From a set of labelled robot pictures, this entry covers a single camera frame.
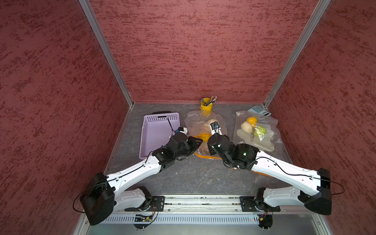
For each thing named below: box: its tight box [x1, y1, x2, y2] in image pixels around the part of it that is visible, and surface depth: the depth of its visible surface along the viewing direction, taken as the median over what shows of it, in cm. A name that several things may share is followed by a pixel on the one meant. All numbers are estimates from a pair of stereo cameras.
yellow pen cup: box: [199, 97, 213, 116], surface depth 111 cm
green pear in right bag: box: [253, 126, 267, 139], surface depth 100 cm
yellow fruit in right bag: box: [246, 116, 258, 126], surface depth 107 cm
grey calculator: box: [247, 105, 272, 117], surface depth 116 cm
